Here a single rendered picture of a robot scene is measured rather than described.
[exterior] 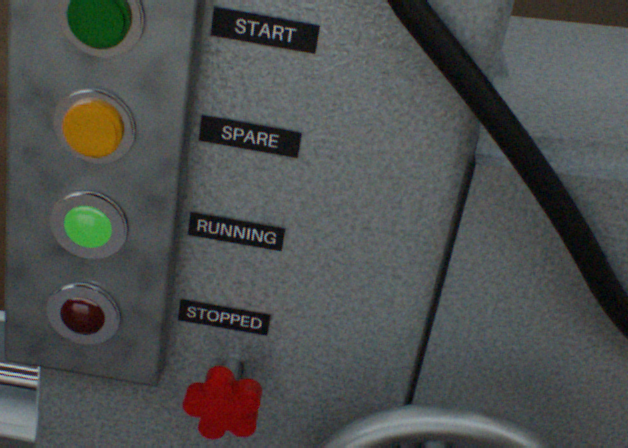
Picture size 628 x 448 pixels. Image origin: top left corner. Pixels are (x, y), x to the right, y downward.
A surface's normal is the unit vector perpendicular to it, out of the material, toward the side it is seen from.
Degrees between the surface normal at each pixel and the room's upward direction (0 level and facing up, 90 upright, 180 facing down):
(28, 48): 90
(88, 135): 90
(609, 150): 90
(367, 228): 90
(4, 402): 2
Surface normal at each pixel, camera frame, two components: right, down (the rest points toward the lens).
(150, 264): -0.07, 0.50
